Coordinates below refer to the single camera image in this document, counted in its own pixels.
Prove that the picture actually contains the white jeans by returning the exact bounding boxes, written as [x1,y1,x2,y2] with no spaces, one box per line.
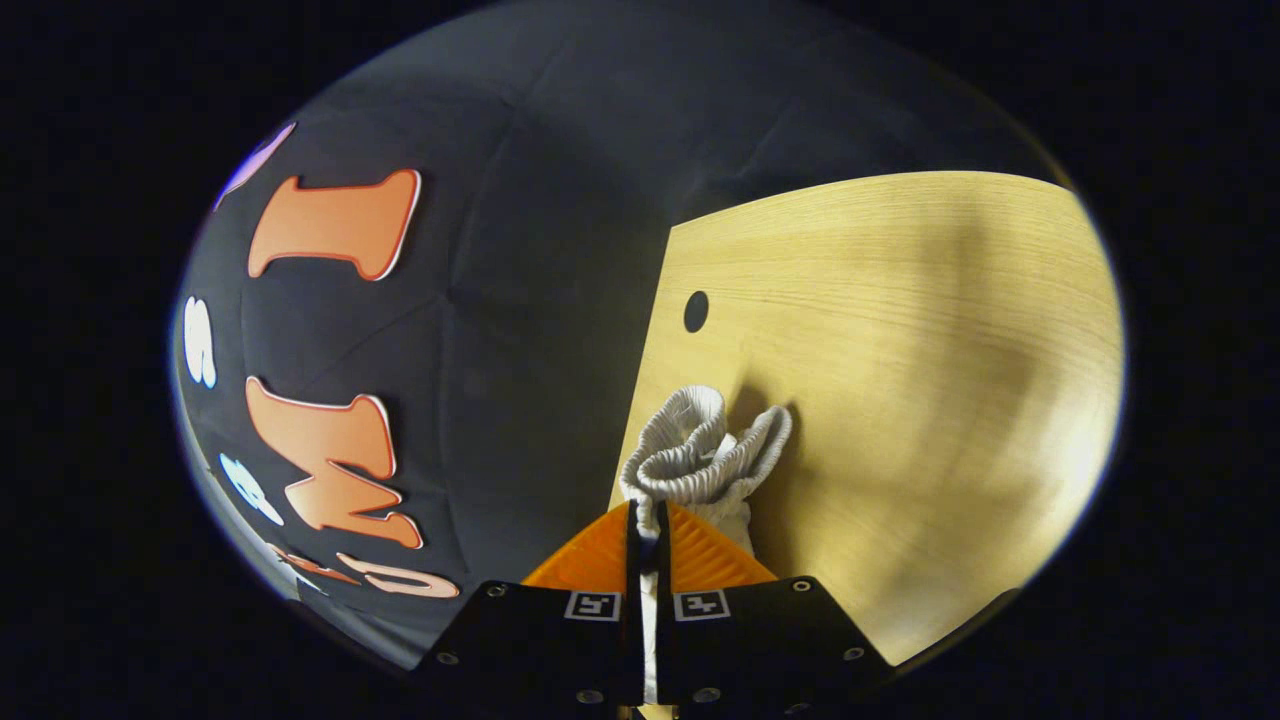
[619,385,794,701]

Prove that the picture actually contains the black backdrop cloth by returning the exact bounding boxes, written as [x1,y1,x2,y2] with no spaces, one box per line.
[170,0,1077,673]

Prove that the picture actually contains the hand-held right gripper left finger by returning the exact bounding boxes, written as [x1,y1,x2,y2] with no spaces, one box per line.
[413,501,646,709]

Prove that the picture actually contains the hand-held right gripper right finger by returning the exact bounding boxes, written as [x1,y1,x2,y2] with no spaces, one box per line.
[655,501,893,713]

